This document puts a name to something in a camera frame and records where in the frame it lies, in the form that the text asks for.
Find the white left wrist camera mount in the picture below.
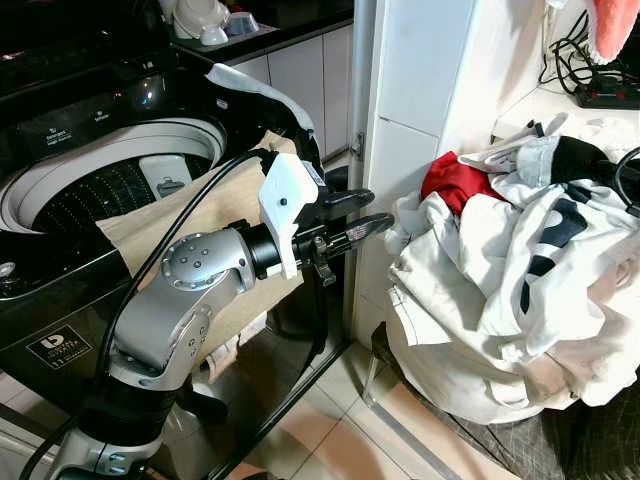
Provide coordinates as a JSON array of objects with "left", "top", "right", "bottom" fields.
[{"left": 258, "top": 152, "right": 324, "bottom": 281}]

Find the small clear bowl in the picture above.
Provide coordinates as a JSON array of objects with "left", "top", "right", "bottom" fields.
[{"left": 222, "top": 10, "right": 262, "bottom": 40}]

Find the red garment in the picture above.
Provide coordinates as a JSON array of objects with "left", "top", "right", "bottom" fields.
[{"left": 420, "top": 152, "right": 507, "bottom": 217}]

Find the grey and black garment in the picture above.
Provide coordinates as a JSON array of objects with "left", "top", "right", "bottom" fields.
[{"left": 460, "top": 115, "right": 626, "bottom": 193}]

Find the dark woven laundry basket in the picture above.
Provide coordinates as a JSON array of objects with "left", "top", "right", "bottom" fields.
[{"left": 370, "top": 320, "right": 640, "bottom": 480}]

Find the large plain white garment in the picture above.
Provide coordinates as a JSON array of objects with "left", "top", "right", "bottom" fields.
[{"left": 385, "top": 190, "right": 640, "bottom": 426}]

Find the black top-load washing machine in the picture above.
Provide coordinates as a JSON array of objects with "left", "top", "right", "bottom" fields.
[{"left": 0, "top": 40, "right": 353, "bottom": 480}]

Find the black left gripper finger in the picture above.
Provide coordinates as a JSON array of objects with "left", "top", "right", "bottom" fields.
[
  {"left": 320, "top": 188, "right": 377, "bottom": 217},
  {"left": 334, "top": 212, "right": 395, "bottom": 248}
]

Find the grey metal door frame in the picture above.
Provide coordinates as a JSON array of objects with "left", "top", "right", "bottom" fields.
[{"left": 343, "top": 0, "right": 383, "bottom": 346}]

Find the black power cable bundle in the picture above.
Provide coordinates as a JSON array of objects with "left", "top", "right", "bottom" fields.
[{"left": 538, "top": 10, "right": 613, "bottom": 93}]

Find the black power strip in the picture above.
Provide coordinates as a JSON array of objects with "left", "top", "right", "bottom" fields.
[{"left": 574, "top": 84, "right": 640, "bottom": 110}]

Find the pink hanging towel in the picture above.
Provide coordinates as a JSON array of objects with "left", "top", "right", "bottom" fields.
[{"left": 583, "top": 0, "right": 640, "bottom": 65}]

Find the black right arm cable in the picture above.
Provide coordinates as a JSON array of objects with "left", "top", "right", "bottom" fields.
[{"left": 613, "top": 145, "right": 640, "bottom": 218}]

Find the white garment with black pattern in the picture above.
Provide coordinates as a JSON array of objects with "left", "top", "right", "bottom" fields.
[{"left": 495, "top": 172, "right": 640, "bottom": 341}]

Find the beige cloth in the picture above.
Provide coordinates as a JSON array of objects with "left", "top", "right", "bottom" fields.
[{"left": 97, "top": 130, "right": 333, "bottom": 386}]

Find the white kitchen cabinet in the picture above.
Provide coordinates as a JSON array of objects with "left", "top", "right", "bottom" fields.
[{"left": 230, "top": 25, "right": 357, "bottom": 166}]

